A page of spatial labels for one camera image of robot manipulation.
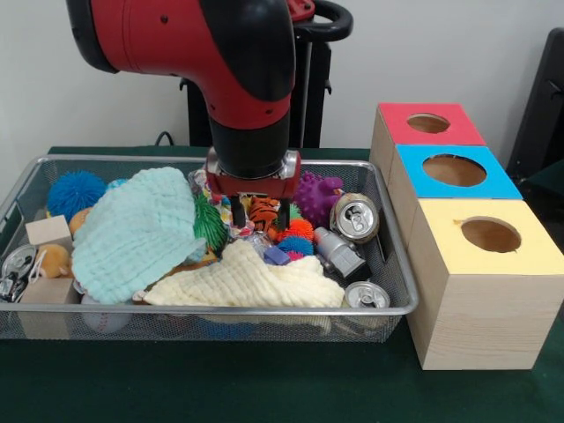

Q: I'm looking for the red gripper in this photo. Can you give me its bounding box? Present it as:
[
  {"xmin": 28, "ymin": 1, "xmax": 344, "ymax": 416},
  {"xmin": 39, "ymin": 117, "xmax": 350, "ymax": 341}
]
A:
[{"xmin": 204, "ymin": 147, "xmax": 303, "ymax": 231}]

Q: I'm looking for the mint green cloth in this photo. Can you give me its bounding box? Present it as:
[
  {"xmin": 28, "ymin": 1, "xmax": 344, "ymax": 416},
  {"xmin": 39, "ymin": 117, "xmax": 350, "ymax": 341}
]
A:
[{"xmin": 70, "ymin": 167, "xmax": 208, "ymax": 305}]

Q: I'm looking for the wooden box with three holes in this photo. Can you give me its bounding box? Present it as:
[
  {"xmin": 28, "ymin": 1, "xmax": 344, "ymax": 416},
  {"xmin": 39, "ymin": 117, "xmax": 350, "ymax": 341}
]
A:
[{"xmin": 368, "ymin": 102, "xmax": 564, "ymax": 371}]

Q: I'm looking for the tiger plush toy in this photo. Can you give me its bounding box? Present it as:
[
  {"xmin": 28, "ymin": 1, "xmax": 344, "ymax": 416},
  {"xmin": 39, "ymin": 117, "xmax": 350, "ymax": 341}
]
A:
[{"xmin": 247, "ymin": 197, "xmax": 283, "ymax": 234}]

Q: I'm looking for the white cloth with colourful dots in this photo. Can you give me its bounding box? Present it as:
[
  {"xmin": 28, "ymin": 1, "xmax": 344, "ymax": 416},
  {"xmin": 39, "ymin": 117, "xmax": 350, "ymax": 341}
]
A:
[{"xmin": 189, "ymin": 169, "xmax": 256, "ymax": 239}]

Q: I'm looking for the rainbow spiky caterpillar toy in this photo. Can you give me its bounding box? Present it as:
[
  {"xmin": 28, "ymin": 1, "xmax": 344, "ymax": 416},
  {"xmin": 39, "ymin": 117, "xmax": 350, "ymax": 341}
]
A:
[{"xmin": 272, "ymin": 218, "xmax": 316, "ymax": 257}]

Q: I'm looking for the green fuzzy monster toy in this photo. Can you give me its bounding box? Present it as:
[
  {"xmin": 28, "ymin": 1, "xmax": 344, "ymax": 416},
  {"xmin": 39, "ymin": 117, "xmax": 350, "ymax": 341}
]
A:
[{"xmin": 192, "ymin": 193, "xmax": 228, "ymax": 253}]

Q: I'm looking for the purple spiky ball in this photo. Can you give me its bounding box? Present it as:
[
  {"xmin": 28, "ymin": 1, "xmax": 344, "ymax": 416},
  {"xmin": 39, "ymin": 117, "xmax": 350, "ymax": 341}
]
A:
[{"xmin": 293, "ymin": 171, "xmax": 345, "ymax": 221}]

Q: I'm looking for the cream cloth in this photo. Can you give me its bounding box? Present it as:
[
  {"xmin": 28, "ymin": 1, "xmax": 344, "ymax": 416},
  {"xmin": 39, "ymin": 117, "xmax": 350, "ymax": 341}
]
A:
[{"xmin": 143, "ymin": 240, "xmax": 346, "ymax": 308}]

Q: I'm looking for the crushed drink can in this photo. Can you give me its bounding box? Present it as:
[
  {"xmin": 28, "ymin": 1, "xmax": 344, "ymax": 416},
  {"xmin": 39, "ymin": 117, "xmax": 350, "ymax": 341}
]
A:
[{"xmin": 329, "ymin": 192, "xmax": 381, "ymax": 243}]

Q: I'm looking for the silver drink can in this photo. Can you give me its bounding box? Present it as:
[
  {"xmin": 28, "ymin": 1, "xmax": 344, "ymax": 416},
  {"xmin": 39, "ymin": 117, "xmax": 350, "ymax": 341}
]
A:
[{"xmin": 345, "ymin": 280, "xmax": 391, "ymax": 309}]

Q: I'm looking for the dark green tablecloth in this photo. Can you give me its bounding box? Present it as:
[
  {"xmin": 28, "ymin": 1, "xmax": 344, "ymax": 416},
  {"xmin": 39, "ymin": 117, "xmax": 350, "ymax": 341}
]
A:
[
  {"xmin": 522, "ymin": 159, "xmax": 564, "ymax": 211},
  {"xmin": 0, "ymin": 145, "xmax": 564, "ymax": 423}
]

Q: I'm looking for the blue spiky ball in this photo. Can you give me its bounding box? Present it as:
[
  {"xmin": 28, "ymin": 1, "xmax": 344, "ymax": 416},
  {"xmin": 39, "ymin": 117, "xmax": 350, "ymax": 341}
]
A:
[{"xmin": 47, "ymin": 170, "xmax": 108, "ymax": 223}]

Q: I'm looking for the black chair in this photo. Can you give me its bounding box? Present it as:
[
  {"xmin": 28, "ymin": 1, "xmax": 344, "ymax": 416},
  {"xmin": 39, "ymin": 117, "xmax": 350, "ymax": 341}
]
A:
[{"xmin": 506, "ymin": 26, "xmax": 564, "ymax": 177}]

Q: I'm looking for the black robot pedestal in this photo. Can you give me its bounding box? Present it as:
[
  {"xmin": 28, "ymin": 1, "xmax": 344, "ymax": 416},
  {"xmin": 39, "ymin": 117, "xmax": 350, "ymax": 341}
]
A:
[{"xmin": 179, "ymin": 0, "xmax": 353, "ymax": 149}]

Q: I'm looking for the wire mesh bin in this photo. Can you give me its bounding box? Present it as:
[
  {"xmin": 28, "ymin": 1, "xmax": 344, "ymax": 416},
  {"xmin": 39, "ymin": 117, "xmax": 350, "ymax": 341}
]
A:
[{"xmin": 0, "ymin": 153, "xmax": 419, "ymax": 344}]

